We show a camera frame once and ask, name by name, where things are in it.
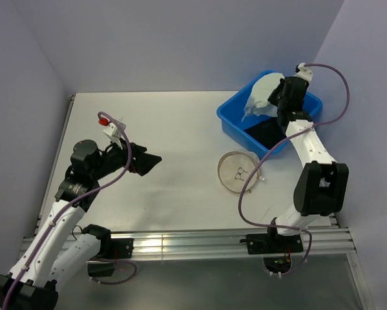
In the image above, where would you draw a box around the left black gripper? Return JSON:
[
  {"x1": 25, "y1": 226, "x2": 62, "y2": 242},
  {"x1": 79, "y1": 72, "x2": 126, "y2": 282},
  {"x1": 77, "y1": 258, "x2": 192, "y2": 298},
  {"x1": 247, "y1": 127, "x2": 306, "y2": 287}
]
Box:
[{"x1": 90, "y1": 136, "x2": 161, "y2": 180}]

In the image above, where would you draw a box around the pale mint bra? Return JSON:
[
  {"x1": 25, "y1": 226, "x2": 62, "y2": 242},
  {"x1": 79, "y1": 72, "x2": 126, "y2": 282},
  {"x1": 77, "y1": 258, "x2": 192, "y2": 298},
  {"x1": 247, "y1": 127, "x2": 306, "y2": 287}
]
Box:
[{"x1": 242, "y1": 72, "x2": 284, "y2": 121}]

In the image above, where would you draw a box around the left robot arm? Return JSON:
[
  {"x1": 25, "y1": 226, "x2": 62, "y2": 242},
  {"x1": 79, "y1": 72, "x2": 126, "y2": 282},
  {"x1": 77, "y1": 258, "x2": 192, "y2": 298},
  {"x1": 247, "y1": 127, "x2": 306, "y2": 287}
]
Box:
[{"x1": 0, "y1": 139, "x2": 162, "y2": 309}]

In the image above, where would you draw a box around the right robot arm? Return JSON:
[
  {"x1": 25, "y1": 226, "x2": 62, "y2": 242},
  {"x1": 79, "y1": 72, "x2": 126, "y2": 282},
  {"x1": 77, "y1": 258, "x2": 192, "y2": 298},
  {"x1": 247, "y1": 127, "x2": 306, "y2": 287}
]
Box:
[{"x1": 242, "y1": 72, "x2": 349, "y2": 254}]

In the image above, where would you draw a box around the black garment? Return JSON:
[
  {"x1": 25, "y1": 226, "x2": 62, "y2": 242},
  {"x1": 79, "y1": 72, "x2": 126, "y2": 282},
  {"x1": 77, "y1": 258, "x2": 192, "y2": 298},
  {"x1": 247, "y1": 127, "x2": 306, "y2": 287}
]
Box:
[{"x1": 245, "y1": 118, "x2": 286, "y2": 150}]

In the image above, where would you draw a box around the blue plastic bin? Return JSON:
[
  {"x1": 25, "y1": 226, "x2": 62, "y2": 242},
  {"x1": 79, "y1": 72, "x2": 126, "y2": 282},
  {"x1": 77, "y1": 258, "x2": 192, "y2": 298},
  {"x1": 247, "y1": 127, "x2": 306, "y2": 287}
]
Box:
[{"x1": 216, "y1": 70, "x2": 322, "y2": 158}]

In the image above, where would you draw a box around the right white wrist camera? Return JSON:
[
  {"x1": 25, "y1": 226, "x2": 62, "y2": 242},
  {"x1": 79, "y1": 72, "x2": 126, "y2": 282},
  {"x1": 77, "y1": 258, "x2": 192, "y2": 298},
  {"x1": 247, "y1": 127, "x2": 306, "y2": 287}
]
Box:
[{"x1": 295, "y1": 63, "x2": 313, "y2": 83}]

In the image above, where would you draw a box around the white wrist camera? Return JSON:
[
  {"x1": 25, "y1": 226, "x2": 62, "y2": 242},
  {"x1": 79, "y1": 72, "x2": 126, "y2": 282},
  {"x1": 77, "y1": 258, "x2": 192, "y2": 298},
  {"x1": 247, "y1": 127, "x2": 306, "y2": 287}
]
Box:
[
  {"x1": 295, "y1": 63, "x2": 313, "y2": 83},
  {"x1": 98, "y1": 116, "x2": 126, "y2": 149}
]

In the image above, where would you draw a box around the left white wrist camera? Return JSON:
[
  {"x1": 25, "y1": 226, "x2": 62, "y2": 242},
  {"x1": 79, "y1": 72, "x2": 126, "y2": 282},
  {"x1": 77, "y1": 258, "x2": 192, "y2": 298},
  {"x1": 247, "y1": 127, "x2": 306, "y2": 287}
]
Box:
[{"x1": 98, "y1": 116, "x2": 126, "y2": 149}]

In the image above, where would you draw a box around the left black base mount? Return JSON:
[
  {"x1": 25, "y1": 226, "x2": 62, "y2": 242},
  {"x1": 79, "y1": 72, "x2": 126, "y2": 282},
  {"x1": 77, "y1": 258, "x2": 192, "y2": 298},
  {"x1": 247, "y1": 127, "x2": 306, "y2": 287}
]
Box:
[{"x1": 87, "y1": 238, "x2": 134, "y2": 279}]

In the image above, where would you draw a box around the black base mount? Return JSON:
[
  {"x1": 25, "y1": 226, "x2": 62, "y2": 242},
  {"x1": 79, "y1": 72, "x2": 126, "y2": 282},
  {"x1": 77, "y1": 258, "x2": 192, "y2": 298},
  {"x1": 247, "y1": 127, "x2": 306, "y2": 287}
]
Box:
[
  {"x1": 239, "y1": 233, "x2": 304, "y2": 255},
  {"x1": 87, "y1": 238, "x2": 134, "y2": 279}
]

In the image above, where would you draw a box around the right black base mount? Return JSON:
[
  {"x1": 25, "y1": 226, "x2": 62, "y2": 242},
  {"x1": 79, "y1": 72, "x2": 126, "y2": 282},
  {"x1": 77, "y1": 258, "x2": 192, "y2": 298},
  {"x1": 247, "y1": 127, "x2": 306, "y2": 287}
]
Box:
[{"x1": 239, "y1": 233, "x2": 304, "y2": 255}]

